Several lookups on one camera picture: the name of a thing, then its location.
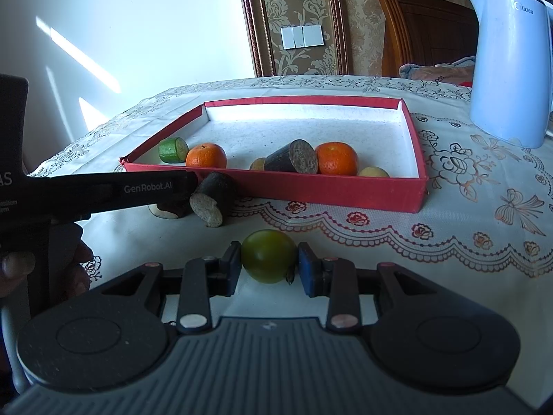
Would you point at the green cucumber piece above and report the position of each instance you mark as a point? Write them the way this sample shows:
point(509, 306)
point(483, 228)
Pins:
point(173, 150)

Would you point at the cloth bundle on chair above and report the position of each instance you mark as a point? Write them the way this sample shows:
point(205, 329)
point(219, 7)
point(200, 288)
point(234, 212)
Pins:
point(432, 71)

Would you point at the dark eggplant piece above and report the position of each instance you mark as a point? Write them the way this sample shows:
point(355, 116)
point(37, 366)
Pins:
point(166, 212)
point(289, 158)
point(214, 201)

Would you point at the white wall light switch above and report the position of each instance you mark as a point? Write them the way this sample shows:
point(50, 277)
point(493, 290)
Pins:
point(302, 36)

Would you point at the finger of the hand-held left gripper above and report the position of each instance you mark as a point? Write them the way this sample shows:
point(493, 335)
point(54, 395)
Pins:
point(108, 192)

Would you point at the small yellow fruit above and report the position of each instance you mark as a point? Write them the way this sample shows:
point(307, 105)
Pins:
point(258, 165)

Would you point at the person's left hand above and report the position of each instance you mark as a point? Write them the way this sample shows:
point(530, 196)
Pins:
point(71, 259)

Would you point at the red shallow cardboard box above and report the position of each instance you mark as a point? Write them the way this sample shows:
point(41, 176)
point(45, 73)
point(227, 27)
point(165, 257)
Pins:
point(324, 196)

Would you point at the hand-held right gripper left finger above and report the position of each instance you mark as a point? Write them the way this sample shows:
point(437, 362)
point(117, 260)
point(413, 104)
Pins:
point(231, 268)

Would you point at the orange tangerine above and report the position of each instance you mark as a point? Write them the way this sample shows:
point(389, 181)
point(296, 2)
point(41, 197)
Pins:
point(337, 158)
point(206, 156)

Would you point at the green tomato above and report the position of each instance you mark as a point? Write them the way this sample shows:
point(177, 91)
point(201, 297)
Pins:
point(268, 255)

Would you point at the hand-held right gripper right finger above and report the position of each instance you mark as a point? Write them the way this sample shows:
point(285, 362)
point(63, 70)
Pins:
point(309, 270)

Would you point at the pale yellow round fruit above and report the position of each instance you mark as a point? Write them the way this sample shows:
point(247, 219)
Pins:
point(373, 173)

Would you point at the wooden wall panel frame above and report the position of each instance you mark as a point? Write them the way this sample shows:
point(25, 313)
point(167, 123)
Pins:
point(252, 30)

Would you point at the white electric kettle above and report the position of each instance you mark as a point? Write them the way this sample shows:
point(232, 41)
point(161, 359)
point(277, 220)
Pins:
point(505, 73)

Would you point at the wooden chair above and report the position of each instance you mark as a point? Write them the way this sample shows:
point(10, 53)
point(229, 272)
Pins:
point(427, 30)

